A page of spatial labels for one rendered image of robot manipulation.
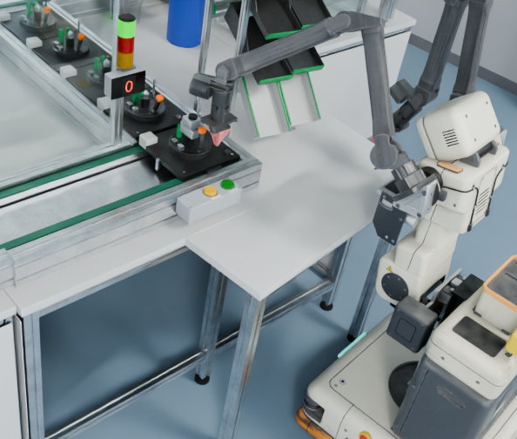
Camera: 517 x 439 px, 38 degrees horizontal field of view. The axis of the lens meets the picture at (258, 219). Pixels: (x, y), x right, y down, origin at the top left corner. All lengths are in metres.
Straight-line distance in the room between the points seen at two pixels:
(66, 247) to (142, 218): 0.25
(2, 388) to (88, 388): 0.74
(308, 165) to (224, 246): 0.57
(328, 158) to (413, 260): 0.57
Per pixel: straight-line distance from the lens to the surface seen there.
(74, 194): 2.37
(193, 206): 2.28
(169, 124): 2.62
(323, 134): 2.92
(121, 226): 2.24
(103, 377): 3.04
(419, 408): 2.53
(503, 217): 4.37
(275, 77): 2.53
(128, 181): 2.43
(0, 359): 2.23
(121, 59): 2.31
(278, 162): 2.71
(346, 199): 2.61
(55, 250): 2.14
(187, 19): 3.31
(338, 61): 3.73
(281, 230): 2.41
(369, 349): 2.93
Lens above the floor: 2.38
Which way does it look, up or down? 39 degrees down
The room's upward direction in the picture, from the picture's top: 11 degrees clockwise
